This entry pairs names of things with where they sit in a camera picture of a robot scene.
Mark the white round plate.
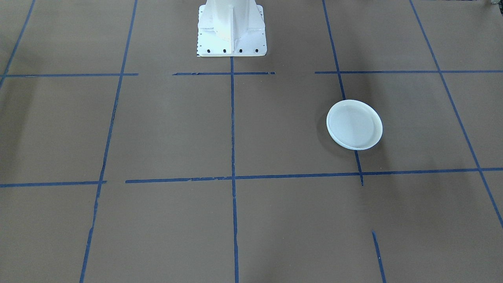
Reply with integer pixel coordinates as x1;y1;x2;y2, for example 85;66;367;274
327;99;383;150

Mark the plain light blue plate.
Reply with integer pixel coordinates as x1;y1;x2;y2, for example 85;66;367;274
327;126;378;151

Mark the white pedestal with base plate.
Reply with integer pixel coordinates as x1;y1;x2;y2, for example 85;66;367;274
196;0;268;57

